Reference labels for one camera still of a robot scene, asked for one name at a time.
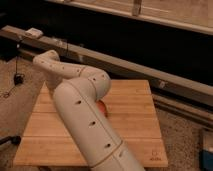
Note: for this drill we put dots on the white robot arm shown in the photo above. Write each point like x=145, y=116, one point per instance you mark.
x=76, y=89

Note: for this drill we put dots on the orange ceramic bowl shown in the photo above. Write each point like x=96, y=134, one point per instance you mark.
x=101, y=105

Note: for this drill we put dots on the long wooden beam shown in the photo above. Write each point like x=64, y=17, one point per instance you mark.
x=171, y=83

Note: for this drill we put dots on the small white box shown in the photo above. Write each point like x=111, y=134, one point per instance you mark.
x=33, y=32

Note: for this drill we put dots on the black object at left edge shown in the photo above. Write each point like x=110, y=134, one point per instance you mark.
x=15, y=140

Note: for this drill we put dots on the blue and white box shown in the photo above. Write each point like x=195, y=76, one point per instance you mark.
x=206, y=153

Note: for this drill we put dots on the wooden shelf rail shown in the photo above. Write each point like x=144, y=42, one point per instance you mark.
x=193, y=15

